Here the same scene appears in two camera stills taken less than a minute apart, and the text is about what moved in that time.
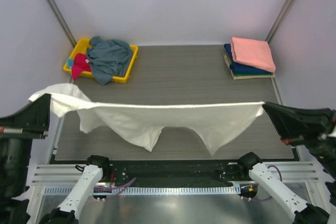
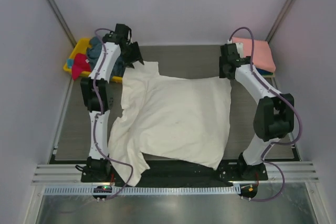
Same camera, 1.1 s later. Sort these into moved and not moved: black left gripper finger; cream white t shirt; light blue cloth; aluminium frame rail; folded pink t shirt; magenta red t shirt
Moved: black left gripper finger; cream white t shirt
Not moved: magenta red t shirt; folded pink t shirt; aluminium frame rail; light blue cloth
